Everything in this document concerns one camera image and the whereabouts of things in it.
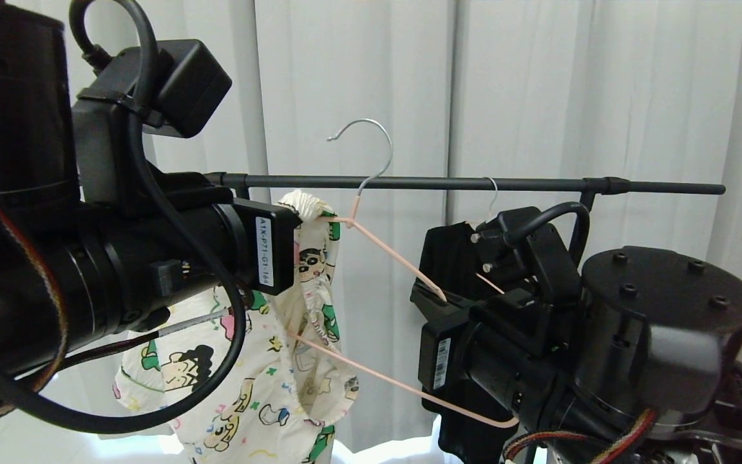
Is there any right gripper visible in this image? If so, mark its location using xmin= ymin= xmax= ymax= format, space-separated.
xmin=417 ymin=308 xmax=578 ymax=420

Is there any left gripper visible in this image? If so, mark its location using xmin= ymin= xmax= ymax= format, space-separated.
xmin=78 ymin=198 xmax=301 ymax=336

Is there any black short-sleeved shirt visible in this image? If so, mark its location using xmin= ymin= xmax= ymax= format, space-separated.
xmin=418 ymin=221 xmax=520 ymax=464

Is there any pink clothes hanger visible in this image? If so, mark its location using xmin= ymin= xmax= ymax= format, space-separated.
xmin=287 ymin=119 xmax=520 ymax=429
xmin=468 ymin=177 xmax=507 ymax=296

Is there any cream printed garment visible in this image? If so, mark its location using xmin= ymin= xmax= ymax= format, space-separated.
xmin=112 ymin=189 xmax=360 ymax=464

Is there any black clothes rack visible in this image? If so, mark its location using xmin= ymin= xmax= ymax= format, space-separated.
xmin=204 ymin=172 xmax=727 ymax=213

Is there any white curtain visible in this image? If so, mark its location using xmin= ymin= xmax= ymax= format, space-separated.
xmin=0 ymin=0 xmax=742 ymax=455

